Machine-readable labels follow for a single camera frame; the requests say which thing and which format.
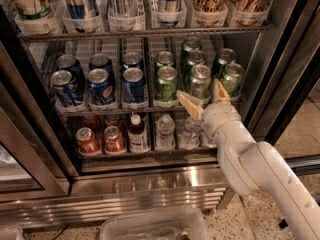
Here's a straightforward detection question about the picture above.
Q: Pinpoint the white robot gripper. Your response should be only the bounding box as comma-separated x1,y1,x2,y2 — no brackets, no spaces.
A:
176,79,241,138

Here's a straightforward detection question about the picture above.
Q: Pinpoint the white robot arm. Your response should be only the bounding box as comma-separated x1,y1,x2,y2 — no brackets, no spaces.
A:
176,80,320,240

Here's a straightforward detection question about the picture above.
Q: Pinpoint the clear water bottle middle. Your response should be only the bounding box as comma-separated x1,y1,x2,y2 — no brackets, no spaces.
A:
179,116,202,150

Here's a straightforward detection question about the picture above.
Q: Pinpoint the clear water bottle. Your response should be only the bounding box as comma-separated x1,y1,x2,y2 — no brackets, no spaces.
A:
156,114,175,150
179,116,202,150
201,131,216,148

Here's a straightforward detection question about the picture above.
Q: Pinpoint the green soda can middle row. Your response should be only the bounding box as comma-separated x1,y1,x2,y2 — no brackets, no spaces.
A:
184,50,206,74

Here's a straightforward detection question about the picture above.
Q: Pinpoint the blue pepsi can front right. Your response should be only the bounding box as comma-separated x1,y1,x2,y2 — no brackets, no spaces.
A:
122,67,147,103

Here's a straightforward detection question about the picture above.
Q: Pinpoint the blue pepsi can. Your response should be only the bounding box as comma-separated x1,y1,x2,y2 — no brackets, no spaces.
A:
87,68,115,105
56,54,85,85
50,70,83,107
89,53,113,74
122,67,147,103
122,52,144,71

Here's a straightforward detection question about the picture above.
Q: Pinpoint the glass fridge door right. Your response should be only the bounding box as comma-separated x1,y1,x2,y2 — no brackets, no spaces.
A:
231,0,320,144

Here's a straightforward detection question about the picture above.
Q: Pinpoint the blue pepsi can rear right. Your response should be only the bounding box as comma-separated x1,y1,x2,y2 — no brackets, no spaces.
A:
122,52,144,71

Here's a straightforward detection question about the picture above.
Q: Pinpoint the gold tall can left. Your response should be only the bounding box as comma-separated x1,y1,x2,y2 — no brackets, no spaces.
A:
190,0,227,27

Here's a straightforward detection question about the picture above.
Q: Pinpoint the gold tall can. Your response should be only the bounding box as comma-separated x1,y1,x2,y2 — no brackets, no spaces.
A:
190,0,227,27
226,0,270,26

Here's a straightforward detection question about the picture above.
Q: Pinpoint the red soda can rear right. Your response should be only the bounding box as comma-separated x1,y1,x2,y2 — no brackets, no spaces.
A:
105,114,122,127

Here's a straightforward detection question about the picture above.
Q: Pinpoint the red soda can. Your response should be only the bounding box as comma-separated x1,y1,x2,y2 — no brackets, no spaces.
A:
105,114,122,127
76,127,100,156
83,115,101,132
103,126,125,153

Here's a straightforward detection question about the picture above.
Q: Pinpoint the red soda can front right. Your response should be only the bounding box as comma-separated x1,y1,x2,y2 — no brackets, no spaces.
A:
103,126,125,153

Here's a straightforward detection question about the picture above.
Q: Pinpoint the blue pepsi can front middle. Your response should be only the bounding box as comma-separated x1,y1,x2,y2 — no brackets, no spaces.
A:
87,68,115,105

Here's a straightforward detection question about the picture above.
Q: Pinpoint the gold tall can right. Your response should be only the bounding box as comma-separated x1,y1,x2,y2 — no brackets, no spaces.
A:
226,0,270,26

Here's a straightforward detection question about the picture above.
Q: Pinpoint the blue pepsi can rear middle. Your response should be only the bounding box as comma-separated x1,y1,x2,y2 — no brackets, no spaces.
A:
89,53,113,74

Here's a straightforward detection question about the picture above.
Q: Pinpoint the red soda can rear left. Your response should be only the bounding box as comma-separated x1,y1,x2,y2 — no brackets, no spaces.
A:
83,115,101,132

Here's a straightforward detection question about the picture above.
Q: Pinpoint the stainless steel fridge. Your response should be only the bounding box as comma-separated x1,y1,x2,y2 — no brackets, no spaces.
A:
0,0,316,230

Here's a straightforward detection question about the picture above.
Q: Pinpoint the red soda can front left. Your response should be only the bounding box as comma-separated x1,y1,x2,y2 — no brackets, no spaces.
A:
76,127,100,156

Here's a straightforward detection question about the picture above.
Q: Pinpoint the blue pepsi can front left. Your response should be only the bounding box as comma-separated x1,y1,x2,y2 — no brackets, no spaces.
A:
50,70,83,107

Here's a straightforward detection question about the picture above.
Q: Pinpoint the blue pepsi can rear left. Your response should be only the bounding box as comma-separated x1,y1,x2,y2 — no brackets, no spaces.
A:
56,54,85,85

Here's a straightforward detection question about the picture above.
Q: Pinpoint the blue silver tall can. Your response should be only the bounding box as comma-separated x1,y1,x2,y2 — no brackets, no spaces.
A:
65,0,99,19

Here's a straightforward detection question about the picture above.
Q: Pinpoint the clear water bottle right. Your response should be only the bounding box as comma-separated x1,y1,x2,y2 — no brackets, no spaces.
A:
201,131,216,148

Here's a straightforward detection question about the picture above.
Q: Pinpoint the clear water bottle left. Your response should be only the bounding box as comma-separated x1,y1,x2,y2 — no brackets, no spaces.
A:
156,114,175,150

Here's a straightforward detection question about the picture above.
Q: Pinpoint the brown drink bottle white label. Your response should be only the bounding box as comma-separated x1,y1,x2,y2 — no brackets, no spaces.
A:
128,114,149,153

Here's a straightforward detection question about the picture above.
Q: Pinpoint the clear plastic bin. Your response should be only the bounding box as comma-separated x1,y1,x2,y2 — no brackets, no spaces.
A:
99,207,209,240

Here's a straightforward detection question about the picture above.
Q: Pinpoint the black stand leg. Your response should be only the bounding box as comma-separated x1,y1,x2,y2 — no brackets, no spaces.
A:
279,219,288,229

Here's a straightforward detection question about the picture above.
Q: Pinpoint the small clear container corner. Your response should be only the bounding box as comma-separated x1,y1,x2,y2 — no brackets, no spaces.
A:
0,226,25,240

